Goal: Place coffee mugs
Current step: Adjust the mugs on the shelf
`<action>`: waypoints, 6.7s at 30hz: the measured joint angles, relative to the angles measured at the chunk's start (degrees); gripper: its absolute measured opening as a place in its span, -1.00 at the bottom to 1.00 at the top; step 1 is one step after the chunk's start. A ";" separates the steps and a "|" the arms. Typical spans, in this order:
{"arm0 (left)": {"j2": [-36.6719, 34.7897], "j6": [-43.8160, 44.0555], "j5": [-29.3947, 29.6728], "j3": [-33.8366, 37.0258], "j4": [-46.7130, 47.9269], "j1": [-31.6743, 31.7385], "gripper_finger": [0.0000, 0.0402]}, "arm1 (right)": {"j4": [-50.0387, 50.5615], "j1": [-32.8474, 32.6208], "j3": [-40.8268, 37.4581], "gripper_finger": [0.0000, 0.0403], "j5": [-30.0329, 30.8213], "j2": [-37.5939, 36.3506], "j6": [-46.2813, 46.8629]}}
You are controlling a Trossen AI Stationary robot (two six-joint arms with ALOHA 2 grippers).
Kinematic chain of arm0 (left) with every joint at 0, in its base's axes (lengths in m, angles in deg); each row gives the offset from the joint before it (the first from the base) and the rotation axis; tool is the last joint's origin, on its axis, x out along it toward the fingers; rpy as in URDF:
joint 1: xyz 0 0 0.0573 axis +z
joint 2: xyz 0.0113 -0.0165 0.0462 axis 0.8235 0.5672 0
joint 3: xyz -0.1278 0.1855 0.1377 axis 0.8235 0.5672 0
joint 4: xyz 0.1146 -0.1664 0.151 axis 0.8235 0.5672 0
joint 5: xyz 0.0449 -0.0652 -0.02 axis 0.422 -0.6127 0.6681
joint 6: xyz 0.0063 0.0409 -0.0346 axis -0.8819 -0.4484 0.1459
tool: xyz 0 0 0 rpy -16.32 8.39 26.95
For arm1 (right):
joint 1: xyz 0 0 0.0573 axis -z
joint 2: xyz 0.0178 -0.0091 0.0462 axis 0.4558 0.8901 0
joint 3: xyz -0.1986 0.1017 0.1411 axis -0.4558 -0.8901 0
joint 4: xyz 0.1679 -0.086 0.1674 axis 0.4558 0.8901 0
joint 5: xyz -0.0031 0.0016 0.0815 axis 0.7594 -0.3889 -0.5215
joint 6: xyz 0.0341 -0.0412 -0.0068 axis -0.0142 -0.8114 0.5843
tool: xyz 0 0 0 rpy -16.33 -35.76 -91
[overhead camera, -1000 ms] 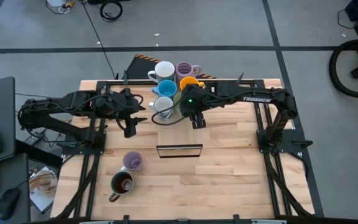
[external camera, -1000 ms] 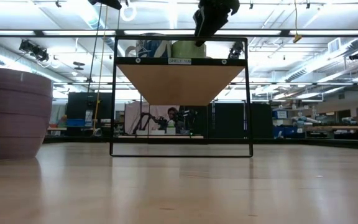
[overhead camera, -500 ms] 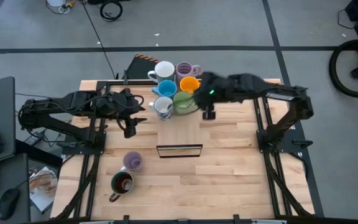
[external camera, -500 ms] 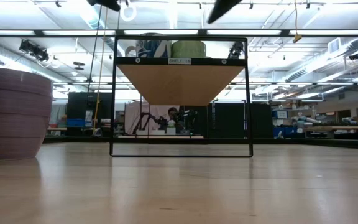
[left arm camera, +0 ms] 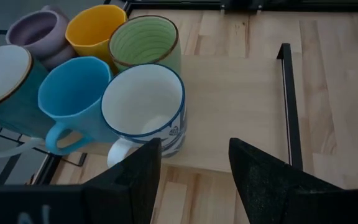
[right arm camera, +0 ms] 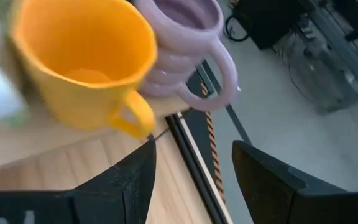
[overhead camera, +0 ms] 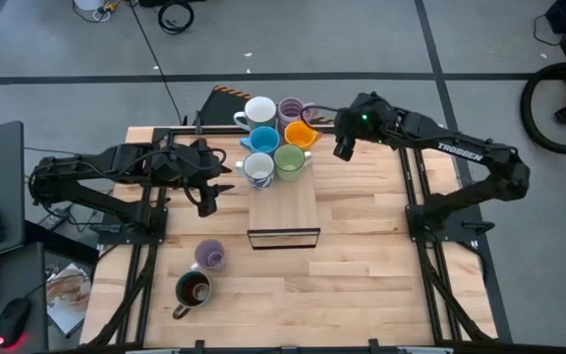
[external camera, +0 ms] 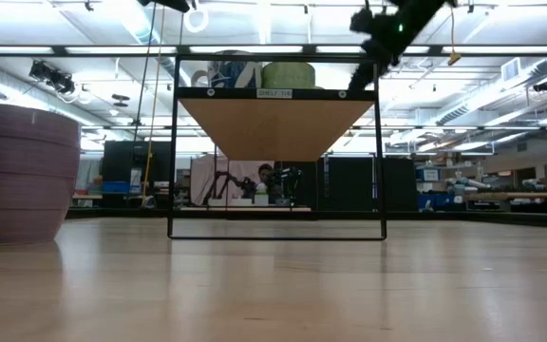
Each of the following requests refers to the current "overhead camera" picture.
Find dark green brown mug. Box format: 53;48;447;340
172;268;213;321

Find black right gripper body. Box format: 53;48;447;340
334;91;397;147

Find coiled black cable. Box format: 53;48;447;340
157;0;196;35

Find wooden shelf black metal legs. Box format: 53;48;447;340
246;117;322;251

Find orange vacuum cleaner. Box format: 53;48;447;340
519;61;566;155

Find green mug white handle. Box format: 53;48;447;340
273;144;313;183

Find black computer mouse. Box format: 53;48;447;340
0;297;32;350

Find teal mug white handle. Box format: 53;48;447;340
233;95;278;133

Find white blue patterned mug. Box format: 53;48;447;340
235;151;276;191

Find orange mug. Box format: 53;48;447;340
283;120;323;151

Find long black floor cable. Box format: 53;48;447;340
126;0;186;125

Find lavender ribbed mug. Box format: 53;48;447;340
276;96;316;133

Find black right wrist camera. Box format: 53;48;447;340
332;135;357;162

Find black aluminium table frame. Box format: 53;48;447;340
85;113;498;354

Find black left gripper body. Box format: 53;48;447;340
164;138;228;197

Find light blue mug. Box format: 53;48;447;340
239;125;281;156

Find black ramp orange stripes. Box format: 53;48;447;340
198;85;338;127

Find papers under desk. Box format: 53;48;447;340
45;262;92;339

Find small purple mug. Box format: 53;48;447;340
193;238;227;272

